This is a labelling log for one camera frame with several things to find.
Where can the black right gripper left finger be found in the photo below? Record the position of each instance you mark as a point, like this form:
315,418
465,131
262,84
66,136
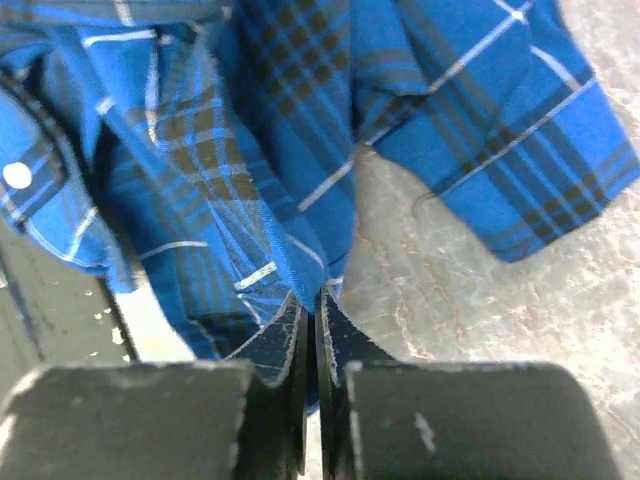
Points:
241,418

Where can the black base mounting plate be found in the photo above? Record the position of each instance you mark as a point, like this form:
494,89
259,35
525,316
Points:
53,314

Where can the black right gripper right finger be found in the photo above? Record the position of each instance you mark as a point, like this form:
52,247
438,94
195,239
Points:
382,418

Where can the blue plaid shirt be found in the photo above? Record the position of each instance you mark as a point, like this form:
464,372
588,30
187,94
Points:
209,144

